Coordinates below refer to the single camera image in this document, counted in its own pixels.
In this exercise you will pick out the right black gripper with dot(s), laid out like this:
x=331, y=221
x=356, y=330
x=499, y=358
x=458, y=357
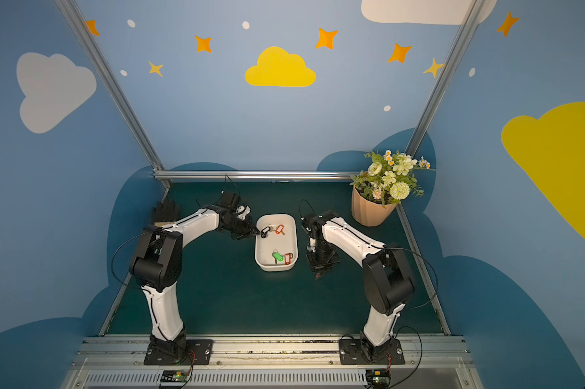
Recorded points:
x=322, y=259

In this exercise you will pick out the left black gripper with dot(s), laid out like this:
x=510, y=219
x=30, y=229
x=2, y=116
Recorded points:
x=246, y=227

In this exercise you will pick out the black tag key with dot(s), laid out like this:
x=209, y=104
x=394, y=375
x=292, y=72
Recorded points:
x=265, y=231

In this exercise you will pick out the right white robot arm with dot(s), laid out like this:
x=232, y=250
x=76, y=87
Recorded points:
x=387, y=275

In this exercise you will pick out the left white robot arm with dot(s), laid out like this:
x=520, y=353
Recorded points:
x=158, y=259

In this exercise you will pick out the white plastic storage box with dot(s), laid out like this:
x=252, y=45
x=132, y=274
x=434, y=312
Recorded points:
x=284, y=244

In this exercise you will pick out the pink faceted flower pot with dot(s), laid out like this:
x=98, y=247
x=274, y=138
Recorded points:
x=367, y=213

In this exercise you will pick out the artificial flower bouquet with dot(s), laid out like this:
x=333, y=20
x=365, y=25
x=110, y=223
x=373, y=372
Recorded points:
x=390, y=178

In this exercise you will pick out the right controller board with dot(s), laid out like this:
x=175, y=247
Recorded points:
x=377, y=379

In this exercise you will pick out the controller board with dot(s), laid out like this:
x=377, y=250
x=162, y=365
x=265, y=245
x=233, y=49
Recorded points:
x=175, y=378
x=377, y=379

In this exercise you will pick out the left controller board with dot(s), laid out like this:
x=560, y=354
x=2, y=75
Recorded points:
x=175, y=378

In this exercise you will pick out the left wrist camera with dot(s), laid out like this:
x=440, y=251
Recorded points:
x=232, y=202

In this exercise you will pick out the horizontal aluminium frame rail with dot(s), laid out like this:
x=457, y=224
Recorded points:
x=245, y=176

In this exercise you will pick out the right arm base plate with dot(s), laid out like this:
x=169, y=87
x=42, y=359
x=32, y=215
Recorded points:
x=355, y=351

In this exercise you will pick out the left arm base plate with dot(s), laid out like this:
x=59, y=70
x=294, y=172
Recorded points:
x=184, y=352

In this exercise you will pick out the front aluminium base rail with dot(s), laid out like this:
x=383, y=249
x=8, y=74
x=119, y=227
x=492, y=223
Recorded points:
x=288, y=361

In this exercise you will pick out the left aluminium frame post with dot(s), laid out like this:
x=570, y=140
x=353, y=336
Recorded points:
x=87, y=40

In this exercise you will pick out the aluminium frame post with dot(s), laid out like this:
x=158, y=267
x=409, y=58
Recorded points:
x=472, y=18
x=87, y=40

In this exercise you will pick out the right aluminium frame post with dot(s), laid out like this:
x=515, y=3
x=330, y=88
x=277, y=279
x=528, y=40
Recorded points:
x=472, y=18

